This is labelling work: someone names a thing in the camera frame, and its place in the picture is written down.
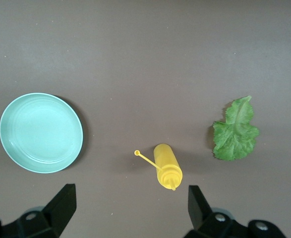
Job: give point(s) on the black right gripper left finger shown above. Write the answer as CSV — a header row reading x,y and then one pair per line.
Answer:
x,y
62,208

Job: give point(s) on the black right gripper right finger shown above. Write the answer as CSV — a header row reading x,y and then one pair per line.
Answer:
x,y
199,213

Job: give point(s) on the green lettuce leaf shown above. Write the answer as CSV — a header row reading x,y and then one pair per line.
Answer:
x,y
235,137

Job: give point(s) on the mint green round plate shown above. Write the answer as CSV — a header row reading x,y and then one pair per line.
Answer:
x,y
41,132

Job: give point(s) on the yellow squeeze mustard bottle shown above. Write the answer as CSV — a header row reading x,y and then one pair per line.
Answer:
x,y
165,162

